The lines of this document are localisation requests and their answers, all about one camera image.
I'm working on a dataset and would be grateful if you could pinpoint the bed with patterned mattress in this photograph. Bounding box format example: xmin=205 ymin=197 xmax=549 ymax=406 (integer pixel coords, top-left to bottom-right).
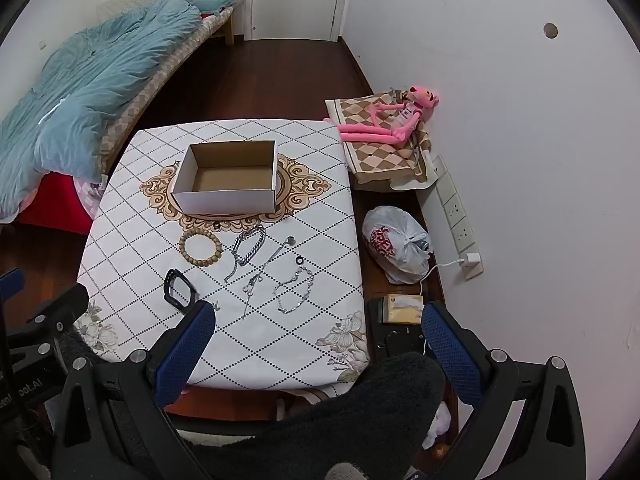
xmin=97 ymin=2 xmax=238 ymax=181

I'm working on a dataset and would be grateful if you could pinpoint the wooden bead bracelet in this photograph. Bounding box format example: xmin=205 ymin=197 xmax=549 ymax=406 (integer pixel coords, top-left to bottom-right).
xmin=178 ymin=228 xmax=223 ymax=266

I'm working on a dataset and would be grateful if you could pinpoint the white diamond-print tablecloth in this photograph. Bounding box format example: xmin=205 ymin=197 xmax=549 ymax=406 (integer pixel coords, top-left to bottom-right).
xmin=75 ymin=119 xmax=372 ymax=390

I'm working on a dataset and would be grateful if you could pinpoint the light blue duvet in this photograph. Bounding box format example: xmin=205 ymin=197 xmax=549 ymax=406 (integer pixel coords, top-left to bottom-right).
xmin=0 ymin=0 xmax=203 ymax=223

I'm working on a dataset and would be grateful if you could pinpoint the white power strip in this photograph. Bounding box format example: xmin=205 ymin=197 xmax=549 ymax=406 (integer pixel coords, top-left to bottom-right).
xmin=417 ymin=154 xmax=485 ymax=281

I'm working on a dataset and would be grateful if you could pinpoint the silver link bracelet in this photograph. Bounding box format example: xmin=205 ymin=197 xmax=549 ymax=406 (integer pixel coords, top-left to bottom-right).
xmin=273 ymin=266 xmax=316 ymax=315

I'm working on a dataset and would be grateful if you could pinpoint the black band bracelet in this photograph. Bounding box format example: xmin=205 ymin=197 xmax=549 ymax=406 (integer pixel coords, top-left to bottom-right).
xmin=163 ymin=269 xmax=198 ymax=311

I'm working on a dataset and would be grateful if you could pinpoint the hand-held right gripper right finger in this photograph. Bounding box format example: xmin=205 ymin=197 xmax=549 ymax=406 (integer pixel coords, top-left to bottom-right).
xmin=421 ymin=301 xmax=587 ymax=480

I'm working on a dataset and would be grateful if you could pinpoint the red bed sheet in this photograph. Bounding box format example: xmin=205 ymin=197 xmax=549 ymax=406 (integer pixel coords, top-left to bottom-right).
xmin=17 ymin=170 xmax=96 ymax=236

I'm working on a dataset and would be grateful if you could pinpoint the white charger cable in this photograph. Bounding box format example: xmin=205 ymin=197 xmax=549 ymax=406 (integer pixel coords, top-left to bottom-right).
xmin=419 ymin=259 xmax=466 ymax=356

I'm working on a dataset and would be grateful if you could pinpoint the wooden bed frame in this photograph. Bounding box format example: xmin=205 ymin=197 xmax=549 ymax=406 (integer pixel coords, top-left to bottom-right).
xmin=215 ymin=10 xmax=237 ymax=46

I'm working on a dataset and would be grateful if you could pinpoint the white door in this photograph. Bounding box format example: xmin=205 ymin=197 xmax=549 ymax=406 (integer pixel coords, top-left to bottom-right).
xmin=251 ymin=0 xmax=347 ymax=42

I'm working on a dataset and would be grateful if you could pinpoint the white fluffy cloth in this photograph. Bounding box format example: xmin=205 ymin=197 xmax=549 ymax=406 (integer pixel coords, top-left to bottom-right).
xmin=422 ymin=400 xmax=453 ymax=450

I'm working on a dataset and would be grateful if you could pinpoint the wooden table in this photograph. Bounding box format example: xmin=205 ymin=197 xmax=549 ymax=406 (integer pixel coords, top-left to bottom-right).
xmin=162 ymin=382 xmax=351 ymax=423

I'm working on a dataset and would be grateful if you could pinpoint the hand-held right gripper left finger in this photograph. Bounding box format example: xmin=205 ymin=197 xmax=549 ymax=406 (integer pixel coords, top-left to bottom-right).
xmin=52 ymin=300 xmax=218 ymax=480

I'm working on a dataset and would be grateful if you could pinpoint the cardboard box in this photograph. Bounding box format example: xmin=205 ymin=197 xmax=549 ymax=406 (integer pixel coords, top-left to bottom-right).
xmin=171 ymin=140 xmax=278 ymax=215

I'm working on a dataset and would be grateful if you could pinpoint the thick silver chain bracelet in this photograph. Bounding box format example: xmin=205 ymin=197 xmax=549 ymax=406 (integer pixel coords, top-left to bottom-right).
xmin=223 ymin=225 xmax=268 ymax=283

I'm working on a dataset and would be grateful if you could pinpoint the pink cloth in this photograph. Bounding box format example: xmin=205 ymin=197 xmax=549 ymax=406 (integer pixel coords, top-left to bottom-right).
xmin=72 ymin=177 xmax=104 ymax=223

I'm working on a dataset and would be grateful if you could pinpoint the white plastic bag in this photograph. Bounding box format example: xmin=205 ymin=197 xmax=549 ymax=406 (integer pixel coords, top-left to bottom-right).
xmin=362 ymin=205 xmax=432 ymax=286

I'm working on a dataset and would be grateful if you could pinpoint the thin silver pendant necklace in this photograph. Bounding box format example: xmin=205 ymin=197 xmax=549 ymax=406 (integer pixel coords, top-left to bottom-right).
xmin=240 ymin=236 xmax=297 ymax=323

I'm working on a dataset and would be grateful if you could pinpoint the yellow tissue pack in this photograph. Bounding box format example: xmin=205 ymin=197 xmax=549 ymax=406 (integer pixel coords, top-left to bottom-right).
xmin=381 ymin=294 xmax=426 ymax=325

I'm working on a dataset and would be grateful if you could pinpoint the pink plush toy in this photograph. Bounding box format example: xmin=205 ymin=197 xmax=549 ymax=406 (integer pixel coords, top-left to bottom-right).
xmin=322 ymin=85 xmax=441 ymax=148

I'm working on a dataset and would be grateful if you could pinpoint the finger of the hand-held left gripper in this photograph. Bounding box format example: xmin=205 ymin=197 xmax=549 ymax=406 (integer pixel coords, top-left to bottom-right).
xmin=5 ymin=283 xmax=91 ymax=361
xmin=0 ymin=268 xmax=26 ymax=318

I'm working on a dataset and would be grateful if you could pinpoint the brown checkered cushion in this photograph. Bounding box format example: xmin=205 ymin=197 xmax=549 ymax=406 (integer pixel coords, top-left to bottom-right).
xmin=325 ymin=89 xmax=436 ymax=192

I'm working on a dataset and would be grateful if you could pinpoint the grey fuzzy cloth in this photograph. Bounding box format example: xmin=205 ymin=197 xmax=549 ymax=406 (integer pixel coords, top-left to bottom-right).
xmin=325 ymin=462 xmax=371 ymax=480

